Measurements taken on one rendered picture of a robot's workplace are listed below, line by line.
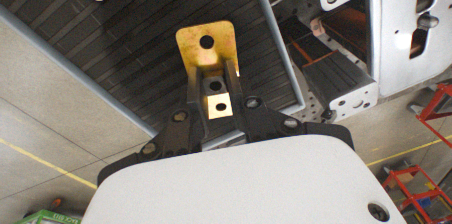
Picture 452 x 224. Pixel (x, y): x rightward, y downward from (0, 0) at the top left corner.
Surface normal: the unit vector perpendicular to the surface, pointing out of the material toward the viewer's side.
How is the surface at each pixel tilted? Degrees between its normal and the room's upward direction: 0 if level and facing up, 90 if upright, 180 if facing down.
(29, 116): 0
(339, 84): 90
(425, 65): 0
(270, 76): 0
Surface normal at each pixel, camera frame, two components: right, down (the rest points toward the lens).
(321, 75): -0.47, -0.65
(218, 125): 0.11, 0.63
